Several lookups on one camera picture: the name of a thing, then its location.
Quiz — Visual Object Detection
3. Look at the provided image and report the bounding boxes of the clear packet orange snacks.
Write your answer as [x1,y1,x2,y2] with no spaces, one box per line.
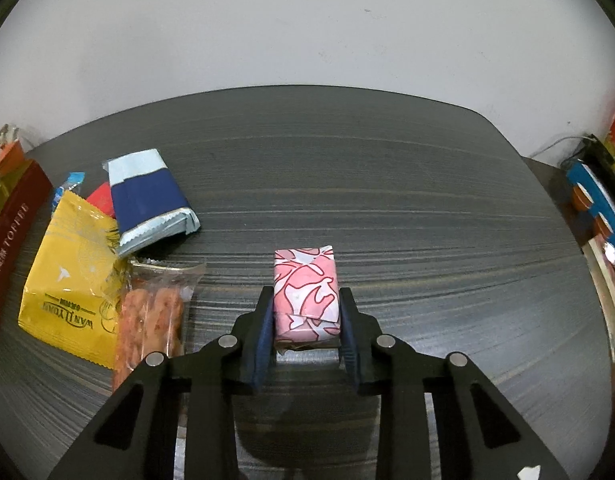
[111,258,207,389]

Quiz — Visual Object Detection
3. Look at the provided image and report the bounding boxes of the navy light-blue snack packet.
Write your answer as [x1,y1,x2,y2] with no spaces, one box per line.
[104,148,200,258]

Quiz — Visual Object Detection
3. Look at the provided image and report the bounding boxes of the yellow snack packet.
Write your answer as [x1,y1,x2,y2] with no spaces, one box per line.
[18,192,125,368]

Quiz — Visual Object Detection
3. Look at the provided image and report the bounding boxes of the colourful clutter at right edge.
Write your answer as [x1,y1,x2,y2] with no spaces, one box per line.
[562,113,615,362]

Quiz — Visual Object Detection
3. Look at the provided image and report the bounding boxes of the small blue candy wrapper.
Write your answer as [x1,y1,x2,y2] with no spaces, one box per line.
[52,171,85,211]

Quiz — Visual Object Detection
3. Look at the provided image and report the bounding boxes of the pink white patterned snack pack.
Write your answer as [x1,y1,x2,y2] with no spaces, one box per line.
[273,245,341,351]

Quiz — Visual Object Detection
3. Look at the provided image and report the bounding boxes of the red snack packet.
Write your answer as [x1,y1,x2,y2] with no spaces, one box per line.
[86,182,116,218]

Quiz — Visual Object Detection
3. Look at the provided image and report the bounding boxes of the gold tin box red outside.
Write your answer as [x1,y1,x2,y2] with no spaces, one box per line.
[0,160,53,323]

